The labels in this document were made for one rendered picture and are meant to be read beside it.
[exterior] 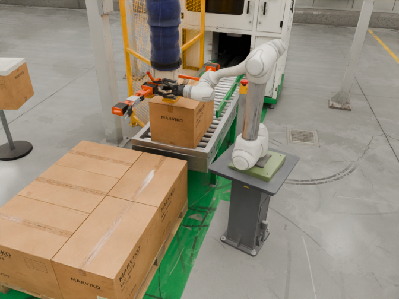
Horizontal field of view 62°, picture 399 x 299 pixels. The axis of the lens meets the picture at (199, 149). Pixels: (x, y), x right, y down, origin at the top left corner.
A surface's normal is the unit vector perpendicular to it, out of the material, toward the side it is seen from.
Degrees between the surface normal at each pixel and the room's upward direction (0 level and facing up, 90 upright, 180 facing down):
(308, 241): 0
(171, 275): 0
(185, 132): 90
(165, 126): 90
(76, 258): 0
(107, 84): 92
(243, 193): 90
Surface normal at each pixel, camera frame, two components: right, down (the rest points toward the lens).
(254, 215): -0.53, 0.44
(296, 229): 0.02, -0.84
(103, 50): -0.30, 0.50
